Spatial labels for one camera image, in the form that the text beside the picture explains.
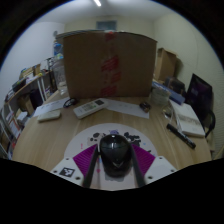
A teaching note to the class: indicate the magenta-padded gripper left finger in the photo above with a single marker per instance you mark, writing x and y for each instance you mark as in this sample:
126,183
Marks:
66,171

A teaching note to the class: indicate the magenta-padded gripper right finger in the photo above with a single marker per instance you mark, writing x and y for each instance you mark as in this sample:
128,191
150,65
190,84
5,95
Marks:
160,168

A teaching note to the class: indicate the black computer mouse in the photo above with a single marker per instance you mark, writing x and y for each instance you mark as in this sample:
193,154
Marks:
115,155

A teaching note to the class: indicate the round printed pink mouse pad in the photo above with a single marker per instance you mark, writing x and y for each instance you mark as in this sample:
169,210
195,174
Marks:
86,138

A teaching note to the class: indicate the black marker pen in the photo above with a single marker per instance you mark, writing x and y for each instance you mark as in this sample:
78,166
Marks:
181,136

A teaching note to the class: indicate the white book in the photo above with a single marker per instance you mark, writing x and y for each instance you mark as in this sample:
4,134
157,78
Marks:
188,120

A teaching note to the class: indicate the flat white case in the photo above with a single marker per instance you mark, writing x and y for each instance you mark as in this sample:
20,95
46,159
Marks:
49,115

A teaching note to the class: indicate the white paper sheet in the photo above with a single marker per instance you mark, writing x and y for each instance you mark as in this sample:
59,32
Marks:
128,108
50,107

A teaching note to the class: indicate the white remote control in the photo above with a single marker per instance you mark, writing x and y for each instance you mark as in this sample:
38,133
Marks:
90,108

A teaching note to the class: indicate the white rack with books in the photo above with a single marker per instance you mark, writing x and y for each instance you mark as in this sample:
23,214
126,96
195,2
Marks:
8,130

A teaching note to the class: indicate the clear round container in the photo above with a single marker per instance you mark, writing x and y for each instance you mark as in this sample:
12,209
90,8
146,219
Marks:
160,96

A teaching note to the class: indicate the blue book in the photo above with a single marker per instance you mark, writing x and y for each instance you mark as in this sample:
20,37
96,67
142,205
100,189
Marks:
168,94

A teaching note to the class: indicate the black office chair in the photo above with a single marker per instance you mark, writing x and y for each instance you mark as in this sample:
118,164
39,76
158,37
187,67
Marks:
200,100

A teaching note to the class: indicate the cluttered wooden side desk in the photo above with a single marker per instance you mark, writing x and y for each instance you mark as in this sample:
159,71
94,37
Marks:
30,90

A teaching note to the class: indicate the clear plastic jar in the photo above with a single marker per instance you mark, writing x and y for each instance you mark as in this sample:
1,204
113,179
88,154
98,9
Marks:
60,78

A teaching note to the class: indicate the tall open cardboard box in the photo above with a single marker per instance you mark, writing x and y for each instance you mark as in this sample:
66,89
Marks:
166,63

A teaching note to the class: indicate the large red-taped cardboard box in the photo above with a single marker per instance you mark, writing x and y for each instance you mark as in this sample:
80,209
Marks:
83,66

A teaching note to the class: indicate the blue and white carton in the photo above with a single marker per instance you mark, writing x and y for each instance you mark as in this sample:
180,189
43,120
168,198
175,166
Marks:
57,50

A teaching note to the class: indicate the stack of white papers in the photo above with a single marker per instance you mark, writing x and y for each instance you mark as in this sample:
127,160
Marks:
76,32

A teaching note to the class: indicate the grey door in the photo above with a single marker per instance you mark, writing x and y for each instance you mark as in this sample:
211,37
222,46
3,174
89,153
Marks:
106,25

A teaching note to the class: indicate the ceiling tube light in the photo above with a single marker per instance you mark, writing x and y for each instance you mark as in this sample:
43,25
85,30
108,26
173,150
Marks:
97,2

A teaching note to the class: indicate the round wall clock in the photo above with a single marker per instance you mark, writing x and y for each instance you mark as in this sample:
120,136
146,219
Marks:
55,33

